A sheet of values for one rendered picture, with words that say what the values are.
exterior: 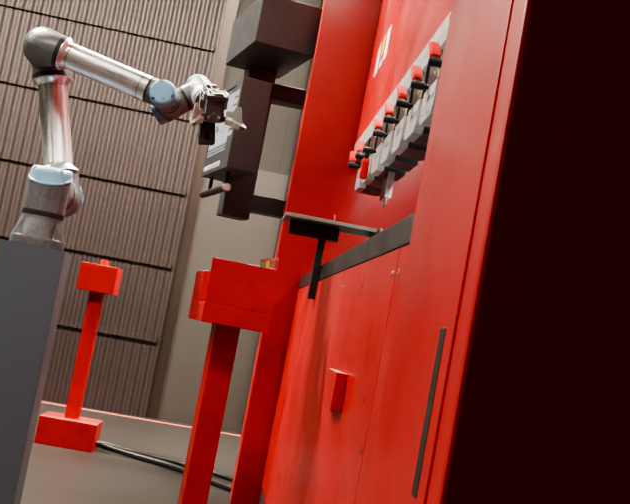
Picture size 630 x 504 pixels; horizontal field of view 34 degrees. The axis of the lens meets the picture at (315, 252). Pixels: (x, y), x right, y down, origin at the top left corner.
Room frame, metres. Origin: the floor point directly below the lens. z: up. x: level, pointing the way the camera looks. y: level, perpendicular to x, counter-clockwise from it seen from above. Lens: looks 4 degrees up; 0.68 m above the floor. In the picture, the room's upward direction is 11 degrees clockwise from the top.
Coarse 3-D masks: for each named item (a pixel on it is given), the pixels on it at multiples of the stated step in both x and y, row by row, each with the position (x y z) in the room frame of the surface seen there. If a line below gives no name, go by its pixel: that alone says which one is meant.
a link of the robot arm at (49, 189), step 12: (36, 168) 2.82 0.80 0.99; (48, 168) 2.81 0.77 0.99; (36, 180) 2.81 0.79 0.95; (48, 180) 2.80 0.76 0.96; (60, 180) 2.82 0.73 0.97; (36, 192) 2.80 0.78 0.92; (48, 192) 2.81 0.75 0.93; (60, 192) 2.82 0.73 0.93; (72, 192) 2.91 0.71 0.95; (24, 204) 2.83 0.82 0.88; (36, 204) 2.80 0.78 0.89; (48, 204) 2.81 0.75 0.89; (60, 204) 2.83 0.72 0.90
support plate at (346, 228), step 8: (288, 216) 2.87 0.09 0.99; (296, 216) 2.85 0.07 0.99; (304, 216) 2.85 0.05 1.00; (328, 224) 2.89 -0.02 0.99; (336, 224) 2.86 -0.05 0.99; (344, 224) 2.86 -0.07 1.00; (352, 224) 2.86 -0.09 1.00; (344, 232) 3.03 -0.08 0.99; (352, 232) 2.98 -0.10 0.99; (360, 232) 2.94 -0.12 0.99; (368, 232) 2.90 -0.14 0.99; (376, 232) 2.86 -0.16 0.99
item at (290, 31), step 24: (264, 0) 3.90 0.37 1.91; (288, 0) 3.93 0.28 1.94; (240, 24) 4.21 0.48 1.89; (264, 24) 3.90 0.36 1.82; (288, 24) 3.93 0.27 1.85; (312, 24) 3.96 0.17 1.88; (240, 48) 4.12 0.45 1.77; (264, 48) 3.98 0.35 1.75; (288, 48) 3.94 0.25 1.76; (312, 48) 3.97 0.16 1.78; (264, 72) 4.31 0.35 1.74; (288, 72) 4.29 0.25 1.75; (240, 192) 4.31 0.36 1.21; (240, 216) 4.32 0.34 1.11
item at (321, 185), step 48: (336, 0) 3.79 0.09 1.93; (336, 48) 3.79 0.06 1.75; (336, 96) 3.79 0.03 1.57; (336, 144) 3.79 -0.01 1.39; (288, 192) 3.85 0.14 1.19; (336, 192) 3.80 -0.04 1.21; (288, 240) 3.79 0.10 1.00; (288, 288) 3.79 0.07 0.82; (288, 336) 3.79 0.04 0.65; (240, 480) 3.79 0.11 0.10
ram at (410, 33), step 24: (384, 0) 3.68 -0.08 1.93; (408, 0) 2.92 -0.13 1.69; (432, 0) 2.42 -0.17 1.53; (384, 24) 3.51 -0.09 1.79; (408, 24) 2.82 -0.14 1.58; (432, 24) 2.35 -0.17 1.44; (384, 48) 3.36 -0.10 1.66; (408, 48) 2.72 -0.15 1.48; (384, 72) 3.22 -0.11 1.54; (384, 96) 3.09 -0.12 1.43; (360, 120) 3.75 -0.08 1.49
